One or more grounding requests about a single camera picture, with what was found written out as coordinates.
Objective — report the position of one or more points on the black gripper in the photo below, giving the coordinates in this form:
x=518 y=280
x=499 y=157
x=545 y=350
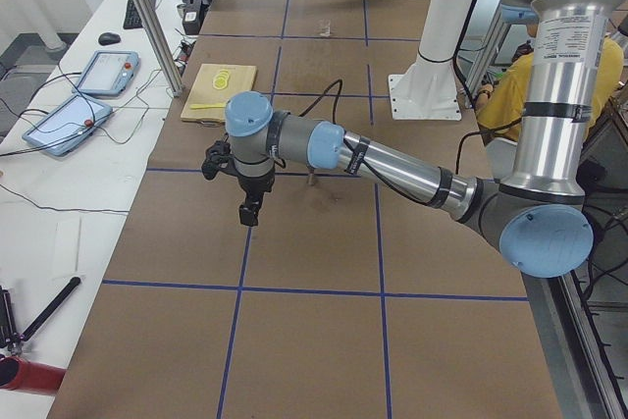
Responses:
x=254 y=186

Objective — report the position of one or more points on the clear glass cup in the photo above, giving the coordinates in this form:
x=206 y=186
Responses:
x=324 y=28

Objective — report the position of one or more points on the yellow plastic knife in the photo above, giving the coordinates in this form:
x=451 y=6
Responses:
x=202 y=106

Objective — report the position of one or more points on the front lemon slice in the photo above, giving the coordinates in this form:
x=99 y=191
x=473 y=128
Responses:
x=217 y=86

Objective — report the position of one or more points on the wooden cutting board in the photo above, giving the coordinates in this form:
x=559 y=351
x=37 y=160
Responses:
x=241 y=79

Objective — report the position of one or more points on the far blue teach pendant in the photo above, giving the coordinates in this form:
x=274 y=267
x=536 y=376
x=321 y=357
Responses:
x=108 y=73

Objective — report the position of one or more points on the blue teach pendant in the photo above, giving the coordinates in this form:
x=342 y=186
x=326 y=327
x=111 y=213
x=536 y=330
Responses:
x=68 y=125
x=108 y=73

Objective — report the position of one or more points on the near blue teach pendant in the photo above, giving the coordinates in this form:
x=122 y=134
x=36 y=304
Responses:
x=68 y=125

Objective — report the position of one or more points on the black box on desk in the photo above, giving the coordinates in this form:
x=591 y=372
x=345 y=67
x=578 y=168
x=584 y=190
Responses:
x=193 y=16

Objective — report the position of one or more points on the black computer mouse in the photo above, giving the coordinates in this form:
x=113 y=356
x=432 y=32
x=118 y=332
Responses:
x=108 y=38

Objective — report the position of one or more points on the person in yellow shirt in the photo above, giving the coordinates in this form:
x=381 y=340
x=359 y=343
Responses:
x=500 y=105

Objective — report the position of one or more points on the red cylinder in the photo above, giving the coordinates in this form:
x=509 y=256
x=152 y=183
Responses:
x=21 y=375

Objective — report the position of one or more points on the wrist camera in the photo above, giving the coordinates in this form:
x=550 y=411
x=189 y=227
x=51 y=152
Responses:
x=218 y=159

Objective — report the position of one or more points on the black handled tool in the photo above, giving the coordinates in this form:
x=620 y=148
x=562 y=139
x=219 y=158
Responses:
x=49 y=310

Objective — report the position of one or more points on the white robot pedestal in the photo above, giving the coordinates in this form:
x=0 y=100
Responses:
x=427 y=90

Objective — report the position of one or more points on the aluminium frame post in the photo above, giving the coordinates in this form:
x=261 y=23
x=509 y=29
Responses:
x=159 y=45

